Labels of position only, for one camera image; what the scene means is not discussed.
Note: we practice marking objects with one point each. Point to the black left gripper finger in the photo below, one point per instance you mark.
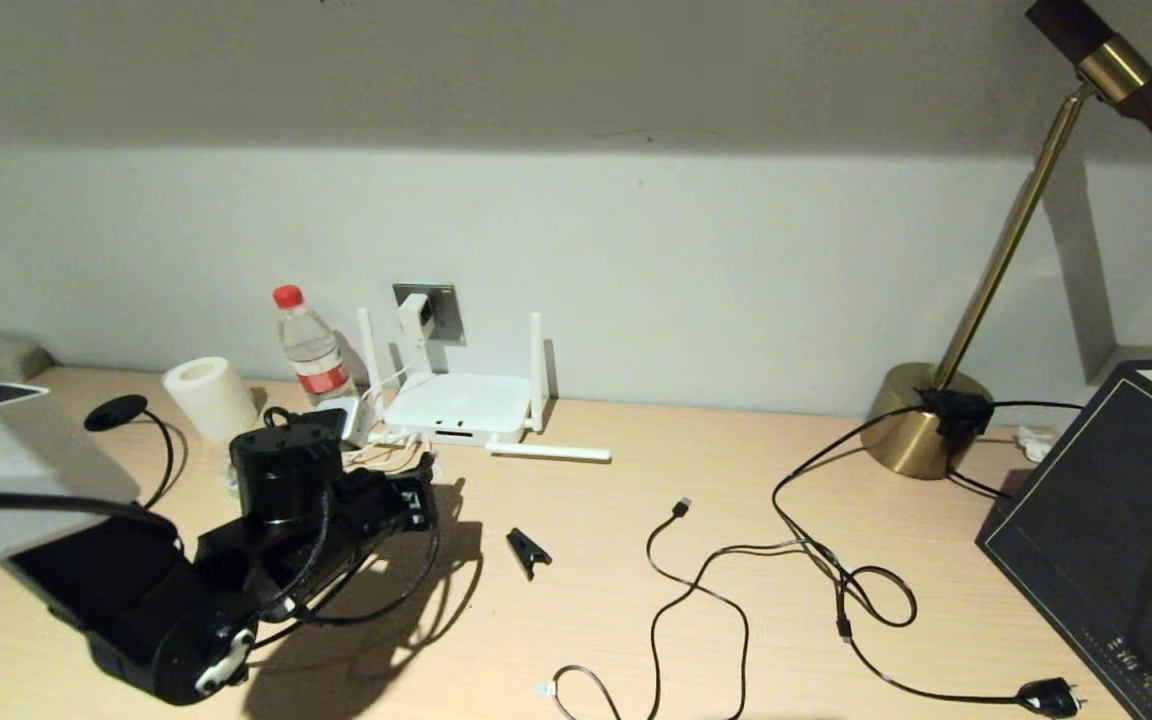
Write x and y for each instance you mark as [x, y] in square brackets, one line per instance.
[424, 465]
[421, 515]

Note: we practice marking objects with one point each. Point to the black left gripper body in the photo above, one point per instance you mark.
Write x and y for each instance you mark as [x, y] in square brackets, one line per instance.
[381, 505]

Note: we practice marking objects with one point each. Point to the white power adapter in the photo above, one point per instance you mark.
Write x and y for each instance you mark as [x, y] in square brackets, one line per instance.
[414, 318]

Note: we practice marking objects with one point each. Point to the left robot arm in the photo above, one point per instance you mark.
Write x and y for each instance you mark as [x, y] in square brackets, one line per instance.
[136, 600]

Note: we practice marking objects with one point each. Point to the white router with antennas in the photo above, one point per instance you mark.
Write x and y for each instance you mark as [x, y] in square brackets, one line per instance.
[456, 405]

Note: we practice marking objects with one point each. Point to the small black clip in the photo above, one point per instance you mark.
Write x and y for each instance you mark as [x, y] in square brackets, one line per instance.
[528, 548]

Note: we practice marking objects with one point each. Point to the clear bottle red cap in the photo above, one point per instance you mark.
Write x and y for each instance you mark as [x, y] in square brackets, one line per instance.
[311, 350]

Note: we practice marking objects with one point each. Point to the small lamp white shade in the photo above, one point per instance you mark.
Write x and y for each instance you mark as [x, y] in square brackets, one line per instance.
[201, 395]

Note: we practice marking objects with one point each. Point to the brass desk lamp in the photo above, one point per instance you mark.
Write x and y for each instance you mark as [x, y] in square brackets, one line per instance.
[921, 440]

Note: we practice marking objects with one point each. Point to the black charger block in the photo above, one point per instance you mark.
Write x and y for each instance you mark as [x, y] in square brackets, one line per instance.
[958, 412]

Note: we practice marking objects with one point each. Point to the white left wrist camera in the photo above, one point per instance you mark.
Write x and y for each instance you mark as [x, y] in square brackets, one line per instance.
[341, 420]

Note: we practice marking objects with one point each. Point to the grey wall socket plate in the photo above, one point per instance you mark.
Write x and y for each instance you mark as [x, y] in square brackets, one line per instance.
[449, 310]

